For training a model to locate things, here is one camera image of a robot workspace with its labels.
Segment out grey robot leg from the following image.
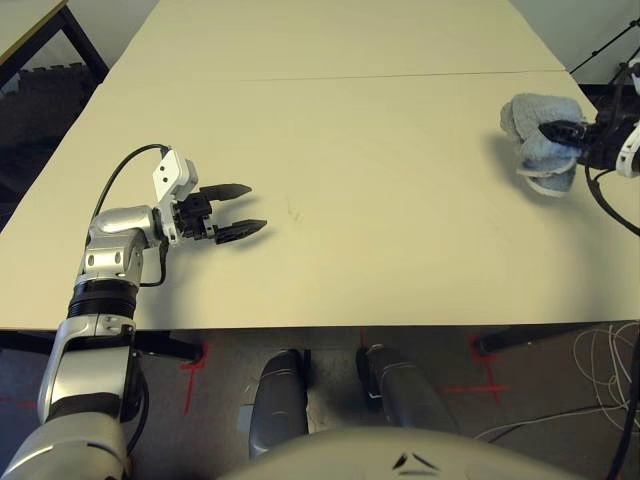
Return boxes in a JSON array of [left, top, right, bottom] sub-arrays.
[[355, 343, 462, 442], [246, 348, 311, 461]]

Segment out grey left robot leg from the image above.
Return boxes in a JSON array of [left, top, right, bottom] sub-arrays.
[[246, 348, 311, 461]]

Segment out black tripod stand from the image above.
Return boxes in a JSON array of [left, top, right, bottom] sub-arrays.
[[568, 16, 640, 126]]

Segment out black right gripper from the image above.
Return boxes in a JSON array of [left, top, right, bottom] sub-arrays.
[[538, 118, 625, 172]]

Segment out black left upper arm cable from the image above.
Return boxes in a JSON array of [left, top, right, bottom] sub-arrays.
[[118, 349, 152, 462]]

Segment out blue fluffy rag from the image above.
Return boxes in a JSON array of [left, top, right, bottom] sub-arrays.
[[500, 92, 587, 196]]

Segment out grey right robot leg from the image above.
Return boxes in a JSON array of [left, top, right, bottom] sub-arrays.
[[355, 343, 462, 442]]

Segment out thin white wire coil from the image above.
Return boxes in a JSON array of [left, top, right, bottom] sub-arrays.
[[571, 321, 640, 417]]

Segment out white floor cable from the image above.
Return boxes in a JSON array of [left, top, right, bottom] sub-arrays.
[[473, 403, 627, 443]]

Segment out beige side table black frame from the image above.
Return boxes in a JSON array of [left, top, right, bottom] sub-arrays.
[[0, 0, 111, 77]]

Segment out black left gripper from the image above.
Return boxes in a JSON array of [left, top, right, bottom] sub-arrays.
[[169, 182, 270, 246]]

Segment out black foam floor mat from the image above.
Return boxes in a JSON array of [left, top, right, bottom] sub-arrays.
[[0, 61, 102, 202]]

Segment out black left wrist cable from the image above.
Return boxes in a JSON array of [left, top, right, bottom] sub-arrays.
[[91, 143, 169, 289]]

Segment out grey robot torso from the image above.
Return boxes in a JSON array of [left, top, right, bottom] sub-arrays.
[[213, 425, 592, 480]]

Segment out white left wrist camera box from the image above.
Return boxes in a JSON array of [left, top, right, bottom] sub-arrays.
[[150, 145, 201, 247]]

